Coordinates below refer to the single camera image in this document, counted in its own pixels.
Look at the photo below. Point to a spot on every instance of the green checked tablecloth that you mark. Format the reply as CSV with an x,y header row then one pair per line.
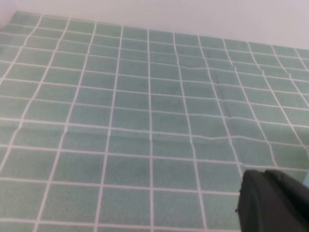
x,y
135,108

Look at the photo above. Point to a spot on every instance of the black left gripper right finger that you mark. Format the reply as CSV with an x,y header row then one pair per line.
x,y
294,207

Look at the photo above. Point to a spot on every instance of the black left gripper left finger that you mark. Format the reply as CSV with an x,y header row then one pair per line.
x,y
256,205

